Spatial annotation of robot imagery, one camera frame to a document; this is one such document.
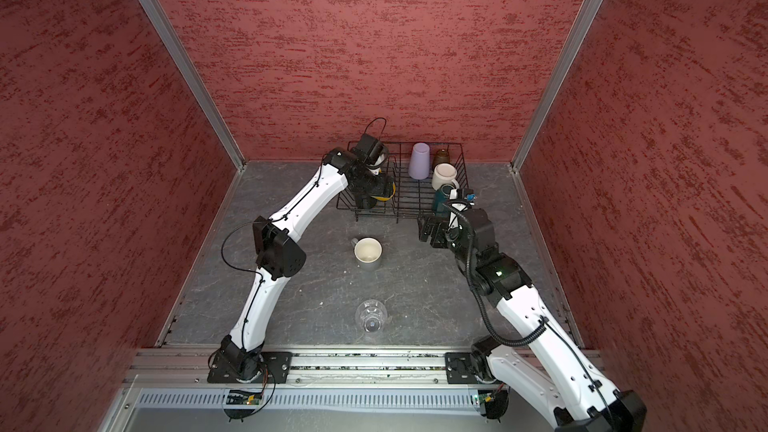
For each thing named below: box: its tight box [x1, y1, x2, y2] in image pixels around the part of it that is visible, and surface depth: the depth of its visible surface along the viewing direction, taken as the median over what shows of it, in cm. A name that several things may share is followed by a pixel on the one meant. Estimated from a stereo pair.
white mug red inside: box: [432, 163, 460, 191], surface depth 108 cm
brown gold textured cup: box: [433, 148, 451, 167], surface depth 115 cm
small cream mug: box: [351, 236, 383, 271], surface depth 89 cm
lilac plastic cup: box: [408, 142, 430, 181], surface depth 111 cm
